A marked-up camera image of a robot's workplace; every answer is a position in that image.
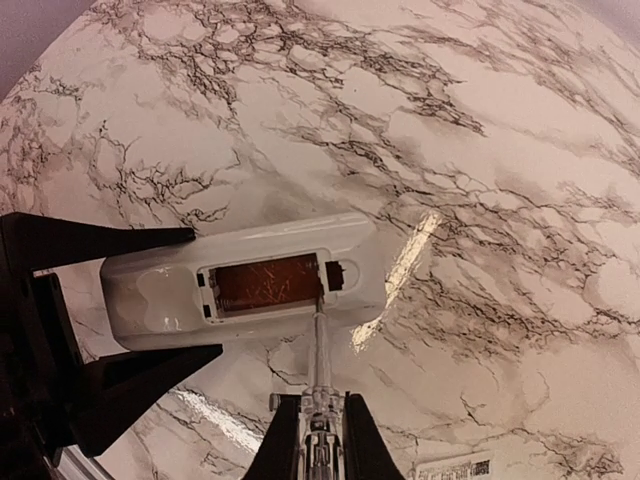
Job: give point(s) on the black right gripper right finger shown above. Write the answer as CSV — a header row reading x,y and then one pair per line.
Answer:
x,y
366,455

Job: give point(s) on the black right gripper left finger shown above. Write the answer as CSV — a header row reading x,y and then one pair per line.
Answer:
x,y
278,455

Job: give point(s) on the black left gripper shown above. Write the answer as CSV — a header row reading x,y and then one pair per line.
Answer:
x,y
49,398

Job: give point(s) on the silver metal pick tool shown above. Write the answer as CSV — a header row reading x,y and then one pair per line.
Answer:
x,y
320,445

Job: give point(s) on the white battery cover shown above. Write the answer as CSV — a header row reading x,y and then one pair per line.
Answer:
x,y
470,466

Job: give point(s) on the white remote control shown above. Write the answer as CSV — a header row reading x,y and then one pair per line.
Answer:
x,y
260,282

